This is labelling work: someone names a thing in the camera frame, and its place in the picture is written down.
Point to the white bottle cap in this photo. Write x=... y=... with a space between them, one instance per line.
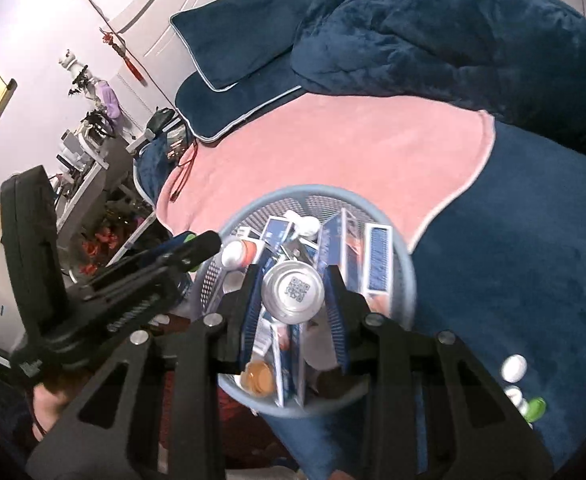
x=514 y=367
x=513 y=394

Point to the white figurine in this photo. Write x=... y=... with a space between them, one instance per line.
x=70 y=62

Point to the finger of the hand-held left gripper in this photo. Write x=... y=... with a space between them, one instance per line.
x=168 y=247
x=203 y=251

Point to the round blue mesh basket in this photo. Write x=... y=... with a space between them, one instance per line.
x=318 y=200

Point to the cluttered grey desk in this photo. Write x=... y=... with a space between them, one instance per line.
x=93 y=175

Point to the red artificial flowers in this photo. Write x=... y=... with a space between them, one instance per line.
x=100 y=240

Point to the purple plush item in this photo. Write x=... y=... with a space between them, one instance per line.
x=109 y=97

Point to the dark green bag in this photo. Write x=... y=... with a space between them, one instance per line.
x=160 y=120

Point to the person's left hand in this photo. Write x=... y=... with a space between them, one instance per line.
x=50 y=402

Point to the pink towel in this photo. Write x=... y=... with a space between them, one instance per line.
x=323 y=150

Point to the white carton with orange circle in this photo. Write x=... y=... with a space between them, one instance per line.
x=343 y=245

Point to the silver bottle cap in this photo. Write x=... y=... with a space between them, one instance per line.
x=293 y=290

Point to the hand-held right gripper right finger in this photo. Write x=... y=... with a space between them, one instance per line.
x=335 y=320

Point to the green bottle cap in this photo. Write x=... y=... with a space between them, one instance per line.
x=536 y=407
x=189 y=238

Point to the tall blue white carton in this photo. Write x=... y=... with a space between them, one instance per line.
x=378 y=260

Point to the white carved headboard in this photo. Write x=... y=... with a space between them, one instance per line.
x=173 y=5

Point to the red tassel ornament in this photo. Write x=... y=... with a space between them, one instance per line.
x=130 y=62

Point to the blue pillow with grey piping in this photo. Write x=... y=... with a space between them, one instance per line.
x=243 y=45
x=233 y=105

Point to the orange jar with white lid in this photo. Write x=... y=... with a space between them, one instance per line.
x=260 y=377
x=240 y=254

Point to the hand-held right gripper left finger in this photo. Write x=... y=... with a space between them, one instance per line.
x=250 y=310

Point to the blue plush comforter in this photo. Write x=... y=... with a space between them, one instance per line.
x=448 y=45

